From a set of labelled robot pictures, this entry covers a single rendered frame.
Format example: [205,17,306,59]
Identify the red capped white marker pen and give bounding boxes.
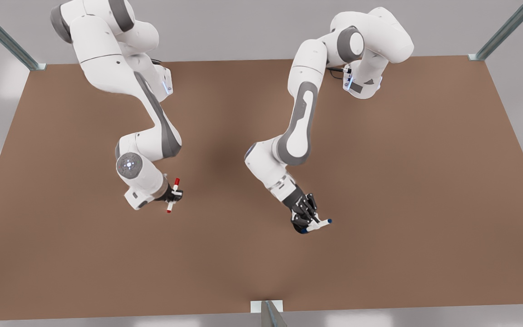
[167,178,181,213]

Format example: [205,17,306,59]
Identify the blue capped white marker pen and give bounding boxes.
[301,218,333,234]

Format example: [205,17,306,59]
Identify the silver frame post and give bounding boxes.
[0,1,46,71]
[468,0,523,61]
[250,300,288,327]

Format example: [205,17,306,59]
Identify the black cable loop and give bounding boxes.
[326,66,351,80]

